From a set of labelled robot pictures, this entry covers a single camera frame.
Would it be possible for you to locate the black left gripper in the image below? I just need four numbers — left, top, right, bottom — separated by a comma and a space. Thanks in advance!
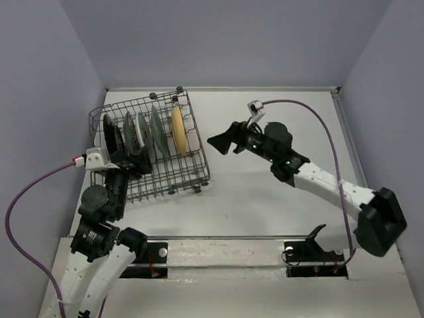
104, 143, 153, 217

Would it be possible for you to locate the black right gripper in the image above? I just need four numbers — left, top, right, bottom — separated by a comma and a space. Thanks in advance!
207, 117, 277, 164

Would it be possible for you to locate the black rimmed striped plate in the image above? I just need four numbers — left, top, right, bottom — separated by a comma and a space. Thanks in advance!
103, 114, 125, 154

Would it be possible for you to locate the white watermelon pattern plate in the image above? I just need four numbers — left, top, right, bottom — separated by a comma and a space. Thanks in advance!
136, 112, 156, 163

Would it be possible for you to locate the blue floral plate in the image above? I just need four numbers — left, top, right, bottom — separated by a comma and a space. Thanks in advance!
123, 112, 141, 156

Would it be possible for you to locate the teal blue plate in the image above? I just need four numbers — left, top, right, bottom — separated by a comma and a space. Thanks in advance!
150, 106, 170, 160

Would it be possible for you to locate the yellow plate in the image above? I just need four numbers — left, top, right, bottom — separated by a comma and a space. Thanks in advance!
171, 106, 187, 156

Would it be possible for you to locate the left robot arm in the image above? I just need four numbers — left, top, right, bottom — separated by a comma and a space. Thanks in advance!
44, 146, 147, 317

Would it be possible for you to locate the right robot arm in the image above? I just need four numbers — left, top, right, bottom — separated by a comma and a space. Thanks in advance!
207, 122, 407, 257

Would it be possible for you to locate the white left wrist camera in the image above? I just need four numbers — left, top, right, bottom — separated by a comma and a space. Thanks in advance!
72, 146, 118, 171

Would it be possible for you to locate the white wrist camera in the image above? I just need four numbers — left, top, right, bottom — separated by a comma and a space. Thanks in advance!
72, 146, 118, 171
247, 100, 265, 126

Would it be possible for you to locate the grey wire dish rack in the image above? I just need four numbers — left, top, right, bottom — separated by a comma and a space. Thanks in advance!
89, 86, 211, 203

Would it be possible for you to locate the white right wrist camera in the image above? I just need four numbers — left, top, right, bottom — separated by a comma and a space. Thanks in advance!
247, 100, 265, 126

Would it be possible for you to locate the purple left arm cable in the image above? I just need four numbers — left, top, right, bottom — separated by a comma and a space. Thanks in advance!
5, 158, 87, 318

